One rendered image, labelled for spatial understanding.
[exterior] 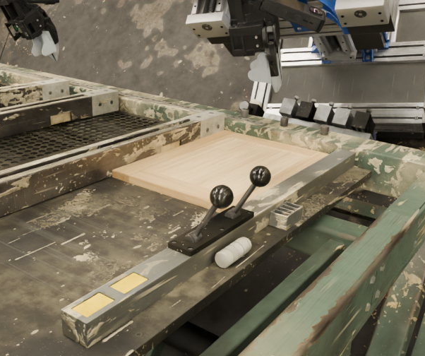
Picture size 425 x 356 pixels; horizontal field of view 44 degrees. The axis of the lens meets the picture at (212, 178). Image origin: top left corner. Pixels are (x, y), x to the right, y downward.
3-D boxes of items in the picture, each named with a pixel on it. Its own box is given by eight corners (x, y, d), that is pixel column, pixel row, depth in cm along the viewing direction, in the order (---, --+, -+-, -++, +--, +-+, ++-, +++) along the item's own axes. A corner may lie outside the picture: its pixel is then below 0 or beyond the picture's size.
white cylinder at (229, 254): (228, 270, 89) (252, 253, 95) (229, 255, 88) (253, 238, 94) (213, 265, 90) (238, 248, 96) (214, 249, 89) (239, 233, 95)
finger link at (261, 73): (253, 93, 103) (245, 49, 98) (282, 90, 102) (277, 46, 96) (250, 102, 101) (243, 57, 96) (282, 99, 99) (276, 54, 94)
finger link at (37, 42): (38, 69, 144) (20, 39, 138) (51, 58, 148) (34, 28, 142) (46, 69, 143) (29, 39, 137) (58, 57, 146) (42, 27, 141)
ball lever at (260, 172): (242, 222, 99) (279, 173, 92) (231, 229, 96) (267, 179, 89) (228, 208, 100) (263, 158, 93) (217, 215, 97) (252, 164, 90)
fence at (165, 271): (354, 166, 142) (356, 152, 141) (87, 349, 69) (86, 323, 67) (336, 162, 145) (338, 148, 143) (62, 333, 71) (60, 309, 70)
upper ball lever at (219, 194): (205, 246, 90) (242, 193, 82) (191, 254, 87) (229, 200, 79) (190, 230, 91) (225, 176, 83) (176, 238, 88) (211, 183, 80)
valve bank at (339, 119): (398, 131, 172) (386, 98, 152) (385, 171, 170) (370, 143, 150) (265, 106, 198) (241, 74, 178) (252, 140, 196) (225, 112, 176)
